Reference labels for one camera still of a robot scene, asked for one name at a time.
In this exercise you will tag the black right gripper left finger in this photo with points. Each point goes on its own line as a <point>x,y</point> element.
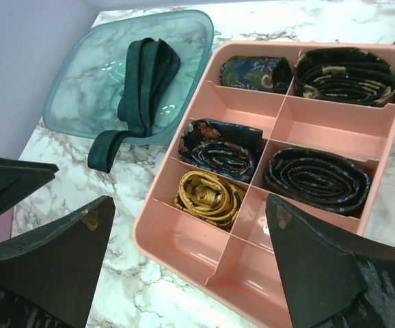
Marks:
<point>48,275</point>

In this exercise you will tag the black blue rolled tie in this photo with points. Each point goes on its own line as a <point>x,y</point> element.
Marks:
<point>321,179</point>

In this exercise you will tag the pink compartment organizer box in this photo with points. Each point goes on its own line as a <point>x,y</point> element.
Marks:
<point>237,267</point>

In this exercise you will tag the blue floral rolled tie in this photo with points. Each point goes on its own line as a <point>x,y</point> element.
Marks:
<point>258,73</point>

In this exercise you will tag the dark green tie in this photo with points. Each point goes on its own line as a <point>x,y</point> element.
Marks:
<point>151,66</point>

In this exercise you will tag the yellow gold rolled tie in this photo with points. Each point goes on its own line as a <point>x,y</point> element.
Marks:
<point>209,198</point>

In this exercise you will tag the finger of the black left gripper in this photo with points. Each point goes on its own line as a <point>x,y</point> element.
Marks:
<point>19,179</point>

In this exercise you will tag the dark multicolour rolled tie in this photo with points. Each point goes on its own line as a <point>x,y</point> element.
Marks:
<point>231,150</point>

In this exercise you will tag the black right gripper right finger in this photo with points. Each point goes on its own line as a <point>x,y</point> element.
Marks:
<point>331,277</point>

